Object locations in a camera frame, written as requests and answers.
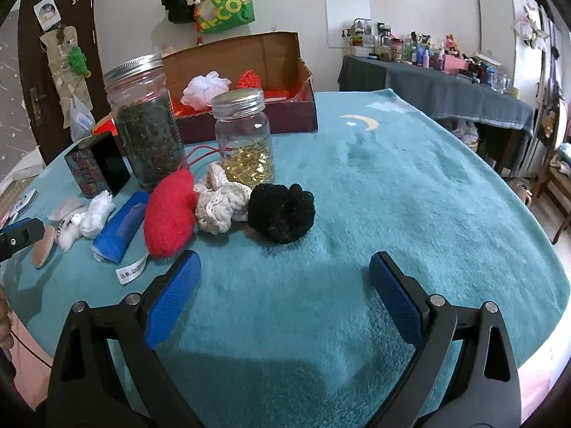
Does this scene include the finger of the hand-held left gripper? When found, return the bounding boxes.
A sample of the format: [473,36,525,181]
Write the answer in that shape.
[0,218,46,262]

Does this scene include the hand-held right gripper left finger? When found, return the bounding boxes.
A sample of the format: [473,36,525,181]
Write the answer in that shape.
[38,250,206,428]

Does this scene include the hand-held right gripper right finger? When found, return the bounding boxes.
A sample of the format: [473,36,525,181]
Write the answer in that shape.
[368,251,522,428]

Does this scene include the beige powder puff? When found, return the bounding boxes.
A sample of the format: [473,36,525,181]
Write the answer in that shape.
[31,226,57,269]

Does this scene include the white fluffy bunny scrunchie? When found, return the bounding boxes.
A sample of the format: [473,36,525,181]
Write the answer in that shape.
[54,189,117,251]

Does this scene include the red knitted pouch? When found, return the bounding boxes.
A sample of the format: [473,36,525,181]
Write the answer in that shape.
[143,145,224,258]

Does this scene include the beige plush toy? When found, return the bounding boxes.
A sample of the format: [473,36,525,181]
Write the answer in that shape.
[194,163,253,235]

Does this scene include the black fuzzy scrunchie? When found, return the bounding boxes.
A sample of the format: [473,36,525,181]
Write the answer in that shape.
[247,183,316,245]

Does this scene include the cardboard box red inside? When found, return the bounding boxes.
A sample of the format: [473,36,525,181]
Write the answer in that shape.
[161,31,318,144]

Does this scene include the person's left hand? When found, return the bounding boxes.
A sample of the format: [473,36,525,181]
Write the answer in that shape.
[0,296,15,349]

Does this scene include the printed card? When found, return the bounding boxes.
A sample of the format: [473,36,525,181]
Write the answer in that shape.
[5,189,37,224]

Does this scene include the blue cloth roll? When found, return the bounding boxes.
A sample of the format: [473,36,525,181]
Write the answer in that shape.
[92,191,151,285]

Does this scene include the dark colourful printed box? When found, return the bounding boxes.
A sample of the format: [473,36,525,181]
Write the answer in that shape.
[65,133,131,199]

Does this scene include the teal plush blanket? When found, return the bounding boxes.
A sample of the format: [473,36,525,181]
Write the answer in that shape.
[0,88,571,428]

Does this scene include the brown door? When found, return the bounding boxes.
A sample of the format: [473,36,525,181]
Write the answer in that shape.
[17,0,104,167]

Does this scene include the clear hanging plastic bag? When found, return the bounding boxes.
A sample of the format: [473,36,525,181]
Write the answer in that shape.
[69,96,96,143]

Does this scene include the orange plastic item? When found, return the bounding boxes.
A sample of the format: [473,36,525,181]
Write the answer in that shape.
[91,113,118,137]

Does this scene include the large glass jar dried leaves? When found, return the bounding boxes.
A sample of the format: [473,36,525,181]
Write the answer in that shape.
[103,53,186,189]

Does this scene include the white plastic bag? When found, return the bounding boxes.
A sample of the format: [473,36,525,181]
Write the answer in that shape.
[446,118,481,151]

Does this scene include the green plush toy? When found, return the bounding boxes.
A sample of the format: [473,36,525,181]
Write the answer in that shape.
[67,46,92,77]

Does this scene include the wooden chair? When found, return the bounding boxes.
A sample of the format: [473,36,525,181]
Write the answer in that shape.
[533,93,571,246]

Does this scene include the white mesh bath pouf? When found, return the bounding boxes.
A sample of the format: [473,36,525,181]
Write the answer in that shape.
[180,71,233,108]

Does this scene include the table with grey cloth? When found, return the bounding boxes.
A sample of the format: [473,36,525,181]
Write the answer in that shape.
[338,55,535,174]

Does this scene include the photo on door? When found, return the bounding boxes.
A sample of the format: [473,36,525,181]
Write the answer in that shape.
[33,0,62,32]

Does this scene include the pink box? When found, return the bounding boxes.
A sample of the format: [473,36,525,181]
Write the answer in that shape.
[445,51,470,75]

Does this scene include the row of cosmetic bottles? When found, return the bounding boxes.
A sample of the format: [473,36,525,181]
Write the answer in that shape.
[341,18,511,95]

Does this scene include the black hanging bag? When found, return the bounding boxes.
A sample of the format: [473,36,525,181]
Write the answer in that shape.
[160,0,199,25]

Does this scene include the green tote bag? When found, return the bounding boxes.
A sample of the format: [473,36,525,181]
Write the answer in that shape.
[195,0,256,35]

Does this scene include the beige hanging wall organizer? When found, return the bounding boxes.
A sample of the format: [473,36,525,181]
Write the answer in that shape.
[39,24,95,119]

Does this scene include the wall mirror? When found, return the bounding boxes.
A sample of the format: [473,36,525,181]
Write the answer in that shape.
[323,0,372,49]

